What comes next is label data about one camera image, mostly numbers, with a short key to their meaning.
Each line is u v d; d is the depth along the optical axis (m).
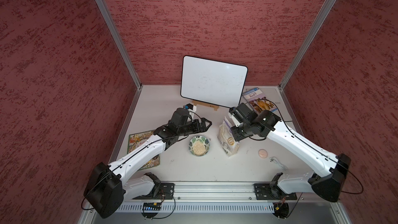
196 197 0.74
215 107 1.03
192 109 0.73
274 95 1.17
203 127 0.68
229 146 0.78
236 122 0.60
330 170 0.39
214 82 0.97
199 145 0.87
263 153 0.85
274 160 0.83
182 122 0.61
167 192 0.74
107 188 0.39
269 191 0.66
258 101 1.07
